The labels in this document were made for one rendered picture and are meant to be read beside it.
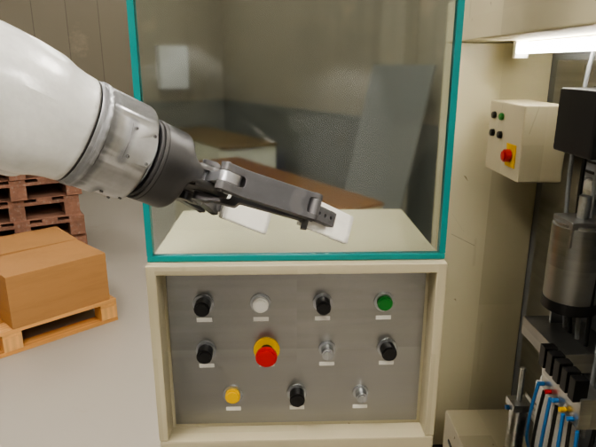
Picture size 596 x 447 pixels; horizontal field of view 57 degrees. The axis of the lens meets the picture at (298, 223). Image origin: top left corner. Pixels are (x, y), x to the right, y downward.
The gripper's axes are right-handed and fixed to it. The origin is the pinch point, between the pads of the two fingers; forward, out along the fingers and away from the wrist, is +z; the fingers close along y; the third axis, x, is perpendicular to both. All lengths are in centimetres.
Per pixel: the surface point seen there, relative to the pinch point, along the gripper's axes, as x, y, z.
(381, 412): -25, -25, 58
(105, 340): -56, -278, 116
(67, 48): 239, -696, 145
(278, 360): -20, -37, 37
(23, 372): -80, -272, 73
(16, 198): 17, -399, 72
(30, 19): 251, -697, 94
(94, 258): -10, -293, 99
